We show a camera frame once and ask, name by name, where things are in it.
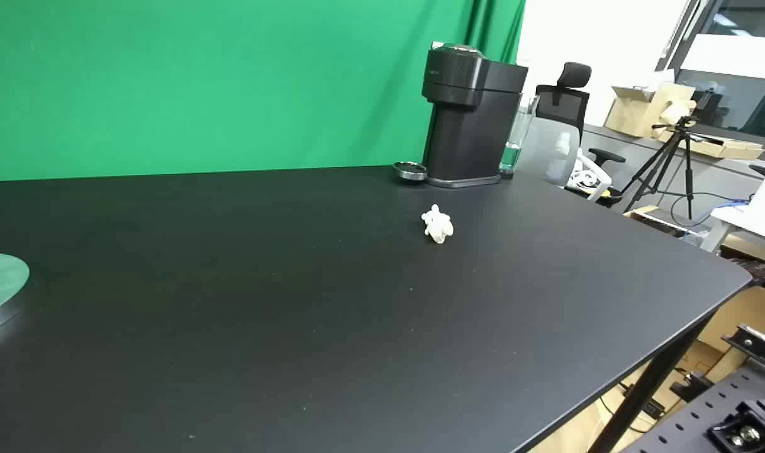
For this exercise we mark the black coffee machine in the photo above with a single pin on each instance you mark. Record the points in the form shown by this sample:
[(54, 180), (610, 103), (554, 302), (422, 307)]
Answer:
[(469, 113)]

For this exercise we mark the black table leg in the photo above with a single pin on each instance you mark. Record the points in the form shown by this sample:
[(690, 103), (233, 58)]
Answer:
[(649, 386)]

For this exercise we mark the white paper stack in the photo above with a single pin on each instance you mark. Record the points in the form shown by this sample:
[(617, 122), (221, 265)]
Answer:
[(759, 209)]

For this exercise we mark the small round black dish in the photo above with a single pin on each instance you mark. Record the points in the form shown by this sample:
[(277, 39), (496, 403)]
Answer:
[(411, 172)]

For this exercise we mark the clear green glass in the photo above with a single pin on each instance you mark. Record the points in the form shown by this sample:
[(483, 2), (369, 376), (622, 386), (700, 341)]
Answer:
[(552, 145)]

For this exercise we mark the black office chair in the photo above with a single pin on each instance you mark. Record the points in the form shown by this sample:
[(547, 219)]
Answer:
[(565, 101)]

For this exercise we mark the black camera tripod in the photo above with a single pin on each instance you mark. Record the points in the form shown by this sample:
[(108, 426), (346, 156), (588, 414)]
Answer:
[(672, 158)]

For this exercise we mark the white toy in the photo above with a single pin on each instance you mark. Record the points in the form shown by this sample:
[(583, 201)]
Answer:
[(438, 224)]

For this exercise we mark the green screen curtain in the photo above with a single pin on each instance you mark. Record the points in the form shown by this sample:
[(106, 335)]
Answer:
[(189, 84)]

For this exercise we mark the black perforated breadboard plate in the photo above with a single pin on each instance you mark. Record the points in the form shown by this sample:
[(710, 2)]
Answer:
[(718, 416)]

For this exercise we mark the open cardboard box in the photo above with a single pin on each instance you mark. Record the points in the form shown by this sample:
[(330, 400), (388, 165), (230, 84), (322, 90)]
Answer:
[(638, 108)]

